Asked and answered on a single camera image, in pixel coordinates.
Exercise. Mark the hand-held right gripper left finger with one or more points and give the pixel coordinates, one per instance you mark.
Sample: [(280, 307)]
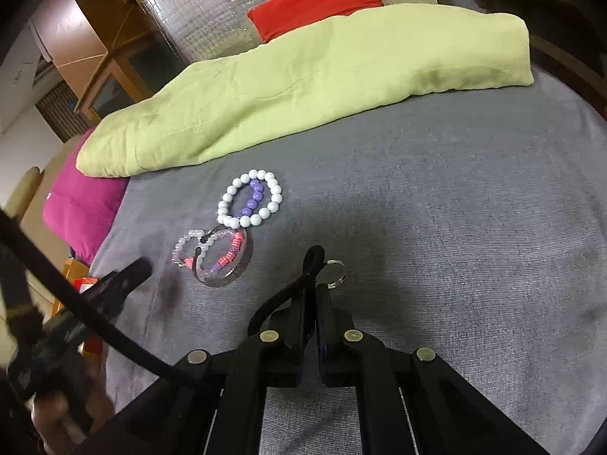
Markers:
[(306, 313)]

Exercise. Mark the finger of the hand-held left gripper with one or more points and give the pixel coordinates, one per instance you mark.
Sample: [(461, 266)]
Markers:
[(123, 278)]

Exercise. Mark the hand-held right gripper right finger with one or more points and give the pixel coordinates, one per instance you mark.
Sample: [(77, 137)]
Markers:
[(325, 322)]

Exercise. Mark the red jewelry box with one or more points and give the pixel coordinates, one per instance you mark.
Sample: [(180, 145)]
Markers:
[(85, 286)]

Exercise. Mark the clear bangle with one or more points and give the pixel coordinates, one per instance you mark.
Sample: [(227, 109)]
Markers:
[(220, 282)]

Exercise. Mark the person's left hand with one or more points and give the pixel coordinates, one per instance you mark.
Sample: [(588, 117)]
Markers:
[(50, 419)]

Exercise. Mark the magenta pillow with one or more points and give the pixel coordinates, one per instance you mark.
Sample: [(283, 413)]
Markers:
[(80, 204)]

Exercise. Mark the grey blanket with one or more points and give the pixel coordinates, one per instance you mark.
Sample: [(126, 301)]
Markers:
[(427, 199)]

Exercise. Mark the dark slatted vent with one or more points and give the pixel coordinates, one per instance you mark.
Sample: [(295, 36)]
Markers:
[(59, 109)]

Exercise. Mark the light green folded blanket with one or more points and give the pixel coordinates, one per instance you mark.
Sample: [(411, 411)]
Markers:
[(308, 80)]

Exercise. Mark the wooden cabinet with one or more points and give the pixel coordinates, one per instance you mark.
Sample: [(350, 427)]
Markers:
[(118, 42)]

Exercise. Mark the silver insulation mat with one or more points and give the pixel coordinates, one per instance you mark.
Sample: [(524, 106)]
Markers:
[(204, 14)]

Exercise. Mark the red cushion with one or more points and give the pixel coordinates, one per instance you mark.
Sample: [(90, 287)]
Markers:
[(313, 4)]

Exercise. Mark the wooden curved frame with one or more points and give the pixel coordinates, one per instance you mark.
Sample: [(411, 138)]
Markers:
[(569, 61)]

